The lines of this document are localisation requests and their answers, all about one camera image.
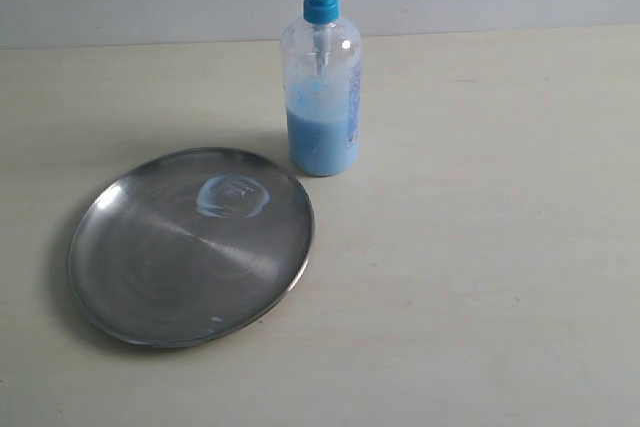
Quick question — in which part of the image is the blue soap blob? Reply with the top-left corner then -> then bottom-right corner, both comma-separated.
196,174 -> 271,219

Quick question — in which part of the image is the round stainless steel plate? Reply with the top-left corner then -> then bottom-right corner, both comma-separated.
67,147 -> 315,348

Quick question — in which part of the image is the blue pump soap bottle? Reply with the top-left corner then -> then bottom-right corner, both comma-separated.
280,0 -> 362,177

